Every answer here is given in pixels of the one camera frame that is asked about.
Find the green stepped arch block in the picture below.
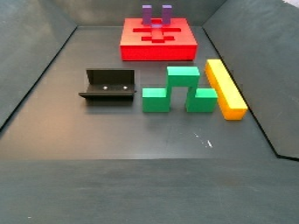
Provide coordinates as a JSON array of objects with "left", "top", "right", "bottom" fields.
[{"left": 142, "top": 66, "right": 217, "bottom": 113}]

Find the yellow long bar block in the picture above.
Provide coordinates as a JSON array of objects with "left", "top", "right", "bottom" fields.
[{"left": 204, "top": 59, "right": 248, "bottom": 121}]

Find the red slotted base block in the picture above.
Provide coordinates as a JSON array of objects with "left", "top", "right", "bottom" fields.
[{"left": 118, "top": 18, "right": 197, "bottom": 61}]

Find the purple U-shaped block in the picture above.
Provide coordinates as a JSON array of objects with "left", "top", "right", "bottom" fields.
[{"left": 141, "top": 4, "right": 173, "bottom": 28}]

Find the black angle bracket fixture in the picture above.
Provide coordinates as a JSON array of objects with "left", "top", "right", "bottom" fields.
[{"left": 78, "top": 68, "right": 136, "bottom": 100}]

